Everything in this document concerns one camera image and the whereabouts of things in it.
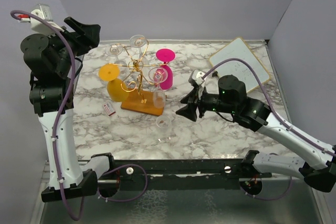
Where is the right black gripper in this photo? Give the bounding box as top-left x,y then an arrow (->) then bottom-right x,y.
176,85 -> 236,121

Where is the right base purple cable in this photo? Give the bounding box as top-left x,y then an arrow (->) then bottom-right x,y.
243,176 -> 293,201

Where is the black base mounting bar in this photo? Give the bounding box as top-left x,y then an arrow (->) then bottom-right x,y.
98,158 -> 271,193

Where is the gold wire glass rack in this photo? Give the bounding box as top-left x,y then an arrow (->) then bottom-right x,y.
118,44 -> 164,116

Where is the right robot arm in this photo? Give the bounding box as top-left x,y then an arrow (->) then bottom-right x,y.
176,75 -> 335,193

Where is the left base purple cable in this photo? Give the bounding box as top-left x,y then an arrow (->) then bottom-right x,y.
96,163 -> 149,204

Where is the white board gold rim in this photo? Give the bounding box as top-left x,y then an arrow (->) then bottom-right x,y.
209,37 -> 271,92

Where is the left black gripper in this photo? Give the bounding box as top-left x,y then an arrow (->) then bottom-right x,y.
42,16 -> 100,77

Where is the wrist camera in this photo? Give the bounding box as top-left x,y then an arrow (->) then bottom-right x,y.
188,69 -> 206,97
17,4 -> 65,36

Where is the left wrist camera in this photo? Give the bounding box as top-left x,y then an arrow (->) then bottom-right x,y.
17,4 -> 65,36

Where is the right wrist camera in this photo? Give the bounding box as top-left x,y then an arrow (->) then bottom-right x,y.
188,69 -> 206,97

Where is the clear flute glass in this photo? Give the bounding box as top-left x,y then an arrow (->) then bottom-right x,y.
149,67 -> 168,109

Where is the pink plastic wine glass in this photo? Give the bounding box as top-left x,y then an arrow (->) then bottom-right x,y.
156,48 -> 175,90

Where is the yellow plastic wine glass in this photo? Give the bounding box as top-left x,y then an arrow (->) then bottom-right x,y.
98,63 -> 129,102

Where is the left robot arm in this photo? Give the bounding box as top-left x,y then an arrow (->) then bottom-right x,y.
20,34 -> 116,202

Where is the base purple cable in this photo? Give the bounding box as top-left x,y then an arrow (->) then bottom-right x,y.
96,163 -> 149,204
243,176 -> 293,201

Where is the clear wine glass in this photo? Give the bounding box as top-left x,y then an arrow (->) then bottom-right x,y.
130,35 -> 149,66
156,115 -> 172,142
105,43 -> 127,67

